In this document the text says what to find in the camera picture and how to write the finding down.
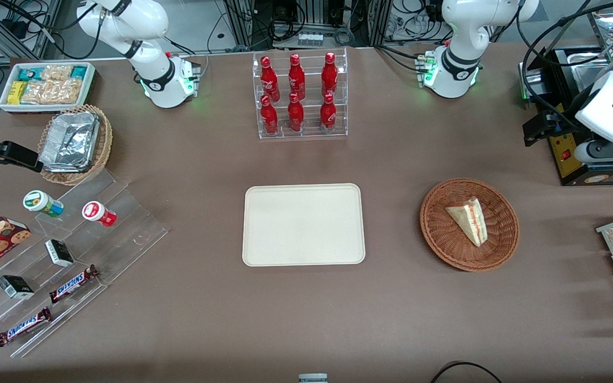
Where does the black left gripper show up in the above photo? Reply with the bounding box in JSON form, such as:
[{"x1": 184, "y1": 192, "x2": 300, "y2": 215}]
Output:
[{"x1": 523, "y1": 104, "x2": 588, "y2": 148}]

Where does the light wicker basket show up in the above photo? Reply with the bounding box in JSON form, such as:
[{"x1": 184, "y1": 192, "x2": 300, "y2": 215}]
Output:
[{"x1": 37, "y1": 104, "x2": 113, "y2": 186}]

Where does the wrapped triangular sandwich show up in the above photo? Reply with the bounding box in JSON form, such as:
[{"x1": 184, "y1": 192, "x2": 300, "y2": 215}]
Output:
[{"x1": 445, "y1": 196, "x2": 490, "y2": 248}]

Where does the brown wicker basket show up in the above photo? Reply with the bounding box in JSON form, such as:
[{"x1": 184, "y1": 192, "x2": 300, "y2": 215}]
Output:
[{"x1": 419, "y1": 178, "x2": 520, "y2": 272}]

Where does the cream plastic tray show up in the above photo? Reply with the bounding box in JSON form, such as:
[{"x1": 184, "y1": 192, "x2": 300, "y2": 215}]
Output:
[{"x1": 242, "y1": 183, "x2": 366, "y2": 267}]

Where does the black appliance yellow panel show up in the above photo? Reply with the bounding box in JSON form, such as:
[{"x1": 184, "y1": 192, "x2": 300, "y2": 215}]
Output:
[{"x1": 518, "y1": 46, "x2": 613, "y2": 187}]

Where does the stack of foil trays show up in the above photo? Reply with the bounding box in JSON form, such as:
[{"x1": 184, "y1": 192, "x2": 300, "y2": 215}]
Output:
[{"x1": 39, "y1": 111, "x2": 101, "y2": 173}]

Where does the green lid snack cup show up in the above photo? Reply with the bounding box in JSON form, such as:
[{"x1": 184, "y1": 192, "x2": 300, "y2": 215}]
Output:
[{"x1": 23, "y1": 190, "x2": 64, "y2": 218}]

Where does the white rectangular snack bin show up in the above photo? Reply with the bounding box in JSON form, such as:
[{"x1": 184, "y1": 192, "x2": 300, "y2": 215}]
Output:
[{"x1": 0, "y1": 62, "x2": 97, "y2": 115}]

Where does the yellow snack packet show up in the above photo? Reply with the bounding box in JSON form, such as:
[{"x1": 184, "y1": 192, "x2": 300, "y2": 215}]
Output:
[{"x1": 8, "y1": 80, "x2": 28, "y2": 105}]

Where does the clear cracker pack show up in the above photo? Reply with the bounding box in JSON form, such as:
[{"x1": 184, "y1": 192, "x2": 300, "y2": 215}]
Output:
[
  {"x1": 21, "y1": 79, "x2": 82, "y2": 105},
  {"x1": 40, "y1": 64, "x2": 73, "y2": 81}
]

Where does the red lid snack cup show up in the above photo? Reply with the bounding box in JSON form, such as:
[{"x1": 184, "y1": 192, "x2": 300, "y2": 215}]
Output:
[{"x1": 81, "y1": 201, "x2": 118, "y2": 228}]

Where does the small black box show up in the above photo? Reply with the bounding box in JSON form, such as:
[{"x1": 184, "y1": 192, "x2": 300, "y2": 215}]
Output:
[
  {"x1": 44, "y1": 239, "x2": 75, "y2": 268},
  {"x1": 0, "y1": 274, "x2": 35, "y2": 300}
]

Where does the clear acrylic stepped shelf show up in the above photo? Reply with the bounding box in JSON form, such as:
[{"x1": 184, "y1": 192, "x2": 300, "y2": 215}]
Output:
[{"x1": 0, "y1": 169, "x2": 170, "y2": 359}]

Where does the Snickers bar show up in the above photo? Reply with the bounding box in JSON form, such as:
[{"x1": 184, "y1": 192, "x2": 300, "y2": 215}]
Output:
[
  {"x1": 0, "y1": 306, "x2": 53, "y2": 348},
  {"x1": 49, "y1": 264, "x2": 100, "y2": 304}
]

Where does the red cola bottle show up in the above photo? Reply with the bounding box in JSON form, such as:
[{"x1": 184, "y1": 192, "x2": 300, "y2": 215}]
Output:
[
  {"x1": 320, "y1": 52, "x2": 339, "y2": 98},
  {"x1": 319, "y1": 92, "x2": 337, "y2": 131},
  {"x1": 260, "y1": 55, "x2": 281, "y2": 103},
  {"x1": 288, "y1": 53, "x2": 307, "y2": 101},
  {"x1": 287, "y1": 92, "x2": 305, "y2": 133},
  {"x1": 260, "y1": 95, "x2": 279, "y2": 135}
]

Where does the clear acrylic bottle rack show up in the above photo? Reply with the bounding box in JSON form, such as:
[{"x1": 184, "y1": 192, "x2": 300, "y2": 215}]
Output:
[{"x1": 252, "y1": 47, "x2": 349, "y2": 140}]

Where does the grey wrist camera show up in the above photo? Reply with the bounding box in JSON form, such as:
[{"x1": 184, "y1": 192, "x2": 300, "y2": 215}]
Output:
[{"x1": 574, "y1": 139, "x2": 613, "y2": 165}]

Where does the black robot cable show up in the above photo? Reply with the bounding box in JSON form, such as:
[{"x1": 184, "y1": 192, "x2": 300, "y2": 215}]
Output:
[{"x1": 516, "y1": 0, "x2": 613, "y2": 127}]

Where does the black floor cable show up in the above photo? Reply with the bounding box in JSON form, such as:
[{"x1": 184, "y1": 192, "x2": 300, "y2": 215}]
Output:
[{"x1": 429, "y1": 361, "x2": 505, "y2": 383}]

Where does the aluminium frame rack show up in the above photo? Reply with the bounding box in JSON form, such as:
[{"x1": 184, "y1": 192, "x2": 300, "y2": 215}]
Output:
[{"x1": 223, "y1": 0, "x2": 393, "y2": 49}]

